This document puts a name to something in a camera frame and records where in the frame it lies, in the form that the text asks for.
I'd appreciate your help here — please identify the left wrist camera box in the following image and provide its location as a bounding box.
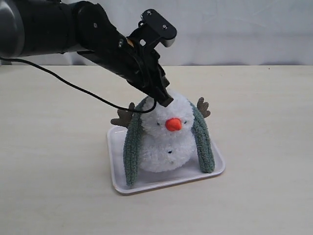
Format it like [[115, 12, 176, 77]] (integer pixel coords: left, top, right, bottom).
[[141, 9, 177, 47]]

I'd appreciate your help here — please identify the green fuzzy scarf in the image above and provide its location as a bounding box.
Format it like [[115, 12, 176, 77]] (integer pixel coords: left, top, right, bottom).
[[123, 96, 216, 187]]

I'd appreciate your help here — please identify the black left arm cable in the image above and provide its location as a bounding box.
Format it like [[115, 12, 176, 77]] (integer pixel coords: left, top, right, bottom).
[[0, 44, 158, 114]]

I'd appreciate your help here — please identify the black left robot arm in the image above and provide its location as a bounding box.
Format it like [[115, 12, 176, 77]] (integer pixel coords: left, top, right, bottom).
[[0, 0, 177, 107]]

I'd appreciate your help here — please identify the white plush snowman toy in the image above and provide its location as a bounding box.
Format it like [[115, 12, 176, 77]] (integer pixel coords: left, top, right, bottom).
[[111, 90, 211, 173]]

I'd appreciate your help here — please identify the white plastic tray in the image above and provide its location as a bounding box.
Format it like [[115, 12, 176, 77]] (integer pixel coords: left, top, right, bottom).
[[107, 126, 225, 195]]

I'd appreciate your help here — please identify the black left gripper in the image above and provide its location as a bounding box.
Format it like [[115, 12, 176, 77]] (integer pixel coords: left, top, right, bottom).
[[102, 37, 174, 107]]

